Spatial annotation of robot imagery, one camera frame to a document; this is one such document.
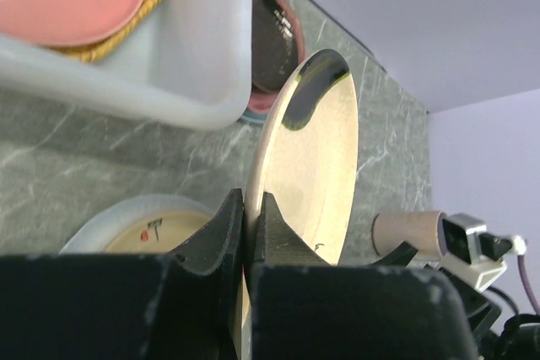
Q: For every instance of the translucent white plastic bin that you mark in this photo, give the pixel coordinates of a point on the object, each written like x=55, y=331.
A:
x=187, y=64

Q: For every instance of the cream bowl with dark blotch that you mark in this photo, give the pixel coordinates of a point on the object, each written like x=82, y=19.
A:
x=307, y=158

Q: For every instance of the cream plate with small motifs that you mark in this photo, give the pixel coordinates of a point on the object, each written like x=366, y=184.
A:
x=157, y=233

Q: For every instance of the white plate under bowl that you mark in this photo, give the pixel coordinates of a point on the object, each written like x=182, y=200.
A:
x=99, y=231

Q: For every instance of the beige mug with purple interior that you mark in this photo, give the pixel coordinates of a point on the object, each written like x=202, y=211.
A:
x=423, y=230

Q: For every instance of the pink scalloped plate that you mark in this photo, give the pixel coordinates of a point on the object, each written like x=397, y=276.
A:
x=261, y=102

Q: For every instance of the orange woven-pattern square plate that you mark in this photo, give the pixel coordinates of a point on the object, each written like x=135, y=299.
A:
x=97, y=51

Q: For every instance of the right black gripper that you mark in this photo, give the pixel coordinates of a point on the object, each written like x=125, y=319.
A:
x=433, y=333

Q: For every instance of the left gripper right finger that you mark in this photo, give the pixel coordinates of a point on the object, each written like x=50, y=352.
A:
x=280, y=286

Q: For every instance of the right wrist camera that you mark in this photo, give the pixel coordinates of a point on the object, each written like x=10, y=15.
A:
x=473, y=254

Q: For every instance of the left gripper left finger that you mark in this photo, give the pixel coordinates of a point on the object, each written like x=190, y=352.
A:
x=207, y=302

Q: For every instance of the light blue bottom plate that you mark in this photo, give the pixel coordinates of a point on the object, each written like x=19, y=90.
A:
x=252, y=117

